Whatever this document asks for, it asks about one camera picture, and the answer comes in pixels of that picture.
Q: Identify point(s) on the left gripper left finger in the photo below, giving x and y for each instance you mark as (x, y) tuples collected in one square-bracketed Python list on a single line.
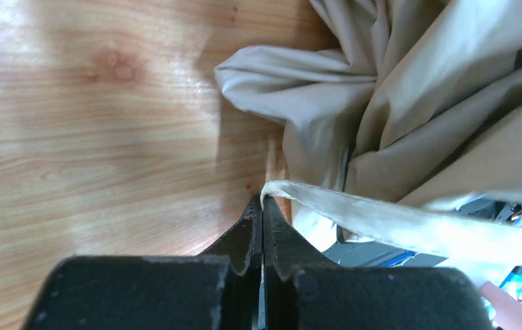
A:
[(216, 289)]

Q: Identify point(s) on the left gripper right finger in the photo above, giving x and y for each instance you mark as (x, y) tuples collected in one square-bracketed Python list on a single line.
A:
[(306, 290)]

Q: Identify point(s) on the beige folding umbrella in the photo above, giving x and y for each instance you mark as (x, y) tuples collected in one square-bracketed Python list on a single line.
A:
[(419, 106)]

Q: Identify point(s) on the black poker chip case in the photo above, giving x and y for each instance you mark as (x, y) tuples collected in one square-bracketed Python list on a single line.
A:
[(476, 247)]

